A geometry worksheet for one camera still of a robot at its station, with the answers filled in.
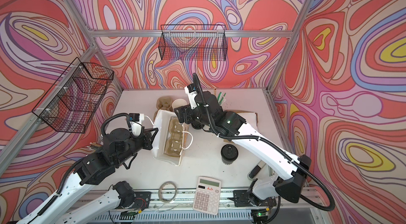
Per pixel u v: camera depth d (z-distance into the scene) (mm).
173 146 879
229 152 767
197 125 984
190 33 876
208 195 733
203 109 448
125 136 478
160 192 753
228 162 816
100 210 557
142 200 719
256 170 784
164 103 1046
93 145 755
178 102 908
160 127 692
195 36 885
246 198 735
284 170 395
